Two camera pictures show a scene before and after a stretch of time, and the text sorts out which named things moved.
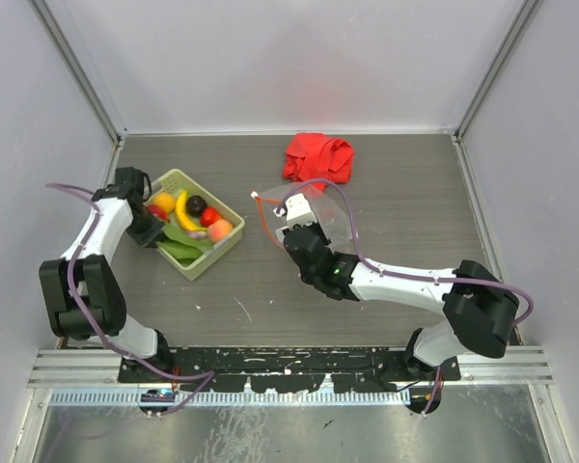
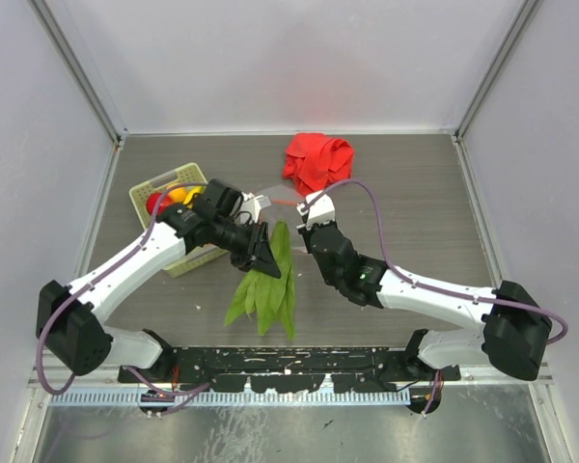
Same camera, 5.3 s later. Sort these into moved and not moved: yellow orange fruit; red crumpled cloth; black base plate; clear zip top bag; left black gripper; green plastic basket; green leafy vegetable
Moved: green leafy vegetable; clear zip top bag; green plastic basket; yellow orange fruit; left black gripper
Not moved: black base plate; red crumpled cloth
